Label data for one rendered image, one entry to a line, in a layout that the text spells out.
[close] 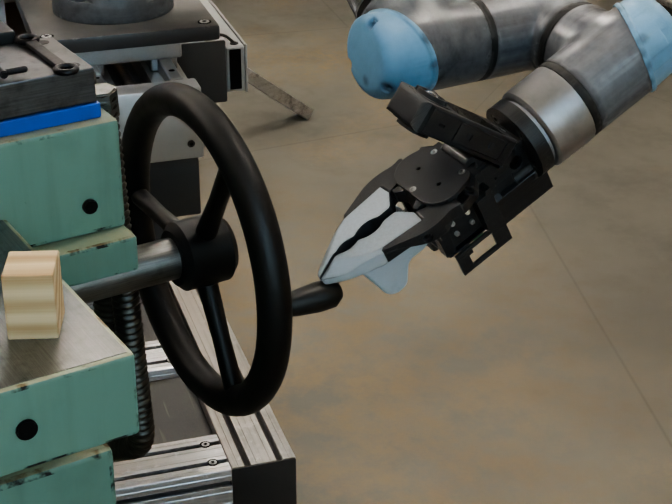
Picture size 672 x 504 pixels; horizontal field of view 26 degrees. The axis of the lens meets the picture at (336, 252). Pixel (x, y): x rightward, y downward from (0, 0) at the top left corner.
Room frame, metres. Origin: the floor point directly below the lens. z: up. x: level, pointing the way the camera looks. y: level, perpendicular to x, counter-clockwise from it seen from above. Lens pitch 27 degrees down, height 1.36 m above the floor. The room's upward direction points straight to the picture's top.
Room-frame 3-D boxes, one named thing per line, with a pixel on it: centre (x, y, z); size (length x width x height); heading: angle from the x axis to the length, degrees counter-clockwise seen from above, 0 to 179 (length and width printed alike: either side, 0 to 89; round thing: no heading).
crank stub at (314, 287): (1.03, 0.02, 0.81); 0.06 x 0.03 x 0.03; 121
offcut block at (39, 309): (0.82, 0.19, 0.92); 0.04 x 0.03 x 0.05; 3
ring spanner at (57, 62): (1.05, 0.22, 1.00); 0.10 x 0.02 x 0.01; 31
